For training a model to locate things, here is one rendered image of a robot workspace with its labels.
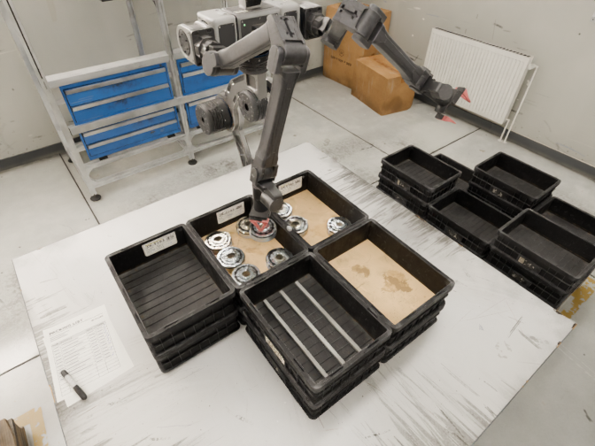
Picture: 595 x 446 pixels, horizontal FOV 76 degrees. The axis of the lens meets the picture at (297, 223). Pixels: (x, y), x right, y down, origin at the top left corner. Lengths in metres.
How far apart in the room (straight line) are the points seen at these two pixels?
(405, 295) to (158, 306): 0.85
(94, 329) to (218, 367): 0.48
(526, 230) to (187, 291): 1.81
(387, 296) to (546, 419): 1.22
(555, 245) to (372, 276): 1.24
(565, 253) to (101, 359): 2.17
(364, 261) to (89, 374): 1.02
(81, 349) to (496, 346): 1.44
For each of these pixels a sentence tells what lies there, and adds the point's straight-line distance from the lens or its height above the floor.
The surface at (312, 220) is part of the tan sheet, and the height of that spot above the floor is 0.83.
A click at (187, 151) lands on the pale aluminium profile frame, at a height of 0.14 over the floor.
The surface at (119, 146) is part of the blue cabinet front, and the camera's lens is 3.23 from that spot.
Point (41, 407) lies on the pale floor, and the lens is 2.39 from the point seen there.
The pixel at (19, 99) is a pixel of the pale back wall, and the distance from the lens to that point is 3.90.
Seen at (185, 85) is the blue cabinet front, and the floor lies 0.68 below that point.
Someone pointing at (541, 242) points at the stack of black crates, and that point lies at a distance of 2.39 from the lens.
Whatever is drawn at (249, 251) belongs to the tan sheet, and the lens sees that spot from 1.49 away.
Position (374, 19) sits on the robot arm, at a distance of 1.33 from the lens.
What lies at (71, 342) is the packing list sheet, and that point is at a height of 0.70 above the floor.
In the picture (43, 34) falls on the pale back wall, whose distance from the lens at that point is 3.79.
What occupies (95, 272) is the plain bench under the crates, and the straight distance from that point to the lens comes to 1.77.
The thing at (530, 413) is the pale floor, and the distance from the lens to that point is 2.35.
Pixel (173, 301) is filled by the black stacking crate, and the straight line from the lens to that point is 1.40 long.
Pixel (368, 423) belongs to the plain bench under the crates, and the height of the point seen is 0.70.
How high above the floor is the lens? 1.92
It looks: 43 degrees down
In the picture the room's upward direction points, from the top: 1 degrees clockwise
